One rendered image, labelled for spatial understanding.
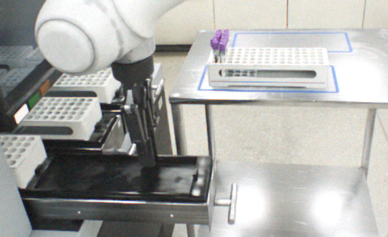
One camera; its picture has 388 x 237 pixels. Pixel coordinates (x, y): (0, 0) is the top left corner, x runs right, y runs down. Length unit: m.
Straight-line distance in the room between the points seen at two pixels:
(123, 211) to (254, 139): 1.52
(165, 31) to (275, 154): 1.43
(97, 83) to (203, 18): 2.11
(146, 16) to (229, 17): 2.58
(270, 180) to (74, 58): 1.20
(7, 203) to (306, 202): 1.01
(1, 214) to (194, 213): 0.33
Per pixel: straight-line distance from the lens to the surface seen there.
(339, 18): 3.15
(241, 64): 1.07
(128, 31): 0.54
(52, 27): 0.51
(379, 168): 2.19
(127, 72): 0.75
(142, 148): 0.84
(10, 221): 0.86
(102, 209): 0.85
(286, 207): 1.53
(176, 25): 3.19
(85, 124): 0.97
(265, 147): 2.24
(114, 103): 1.09
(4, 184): 0.83
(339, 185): 1.63
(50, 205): 0.89
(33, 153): 0.92
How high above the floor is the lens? 1.36
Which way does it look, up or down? 29 degrees down
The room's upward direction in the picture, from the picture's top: 5 degrees counter-clockwise
